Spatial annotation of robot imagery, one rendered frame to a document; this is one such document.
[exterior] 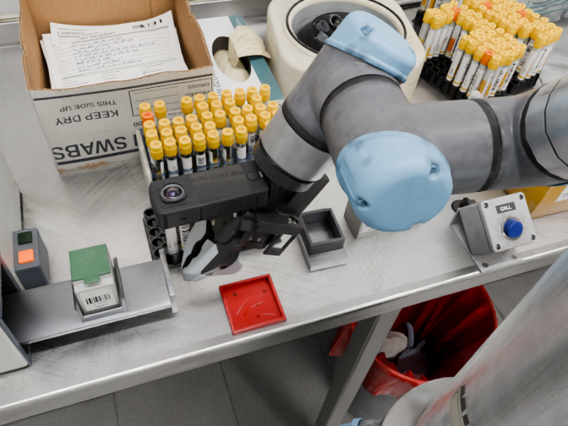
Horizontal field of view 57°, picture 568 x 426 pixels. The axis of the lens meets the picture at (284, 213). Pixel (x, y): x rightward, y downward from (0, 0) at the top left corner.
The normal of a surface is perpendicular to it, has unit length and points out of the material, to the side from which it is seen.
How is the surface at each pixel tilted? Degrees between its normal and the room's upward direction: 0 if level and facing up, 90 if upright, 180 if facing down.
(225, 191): 1
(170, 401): 0
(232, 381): 0
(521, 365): 91
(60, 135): 90
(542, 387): 91
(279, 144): 63
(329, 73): 48
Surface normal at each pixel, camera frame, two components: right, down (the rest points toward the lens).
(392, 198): 0.18, 0.72
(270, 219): 0.54, -0.64
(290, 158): -0.32, 0.43
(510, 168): 0.17, 0.54
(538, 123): -0.99, 0.02
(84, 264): 0.08, -0.62
